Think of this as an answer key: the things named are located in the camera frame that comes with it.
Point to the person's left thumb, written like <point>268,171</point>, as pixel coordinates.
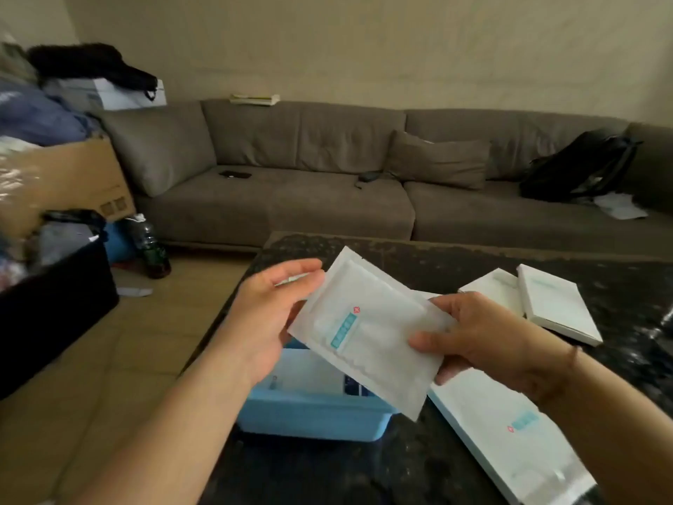
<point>307,288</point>

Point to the person's right thumb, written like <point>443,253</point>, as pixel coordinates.
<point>430,342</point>

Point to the book with pale cover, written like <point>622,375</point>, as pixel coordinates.
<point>255,99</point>

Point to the brown cardboard box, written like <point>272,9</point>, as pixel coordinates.
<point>63,178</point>

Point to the light blue plastic box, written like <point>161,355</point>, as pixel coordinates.
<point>310,415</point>

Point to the white paper scrap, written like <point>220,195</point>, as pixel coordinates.
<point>134,292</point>

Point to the black garment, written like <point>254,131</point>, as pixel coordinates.
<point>87,61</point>

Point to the white gauze packet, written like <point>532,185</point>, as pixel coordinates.
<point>373,331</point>

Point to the large white paper packet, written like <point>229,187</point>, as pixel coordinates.
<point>504,441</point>

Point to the blue bag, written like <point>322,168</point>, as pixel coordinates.
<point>120,244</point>

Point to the white paper sheet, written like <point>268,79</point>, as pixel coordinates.
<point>620,206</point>

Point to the black suitcase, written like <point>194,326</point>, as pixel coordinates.
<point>47,315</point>

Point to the white packet in box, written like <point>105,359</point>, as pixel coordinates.
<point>307,373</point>

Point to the small white cardboard box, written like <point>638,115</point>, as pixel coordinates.
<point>497,291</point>
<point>557,304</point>

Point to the person's right hand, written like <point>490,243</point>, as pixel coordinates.
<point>499,336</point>

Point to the grey fabric sofa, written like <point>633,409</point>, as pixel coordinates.
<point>326,205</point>

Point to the small grey throw cushion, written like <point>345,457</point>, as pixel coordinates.
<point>439,160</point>

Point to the large grey sofa cushion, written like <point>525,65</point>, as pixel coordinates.
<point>157,147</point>

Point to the black phone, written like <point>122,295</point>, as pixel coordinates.
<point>235,174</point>

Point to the blue clothing pile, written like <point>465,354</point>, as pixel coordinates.
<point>37,115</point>

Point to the black backpack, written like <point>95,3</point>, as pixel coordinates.
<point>576,165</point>

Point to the person's left hand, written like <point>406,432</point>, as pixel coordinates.
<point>257,315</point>

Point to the person's right forearm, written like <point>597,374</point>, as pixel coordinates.
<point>620,431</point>

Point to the small black device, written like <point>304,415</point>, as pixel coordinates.
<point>368,178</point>

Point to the person's left forearm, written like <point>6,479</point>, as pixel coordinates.
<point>173,431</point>

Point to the dark plastic bottle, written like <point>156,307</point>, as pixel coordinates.
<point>152,252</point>

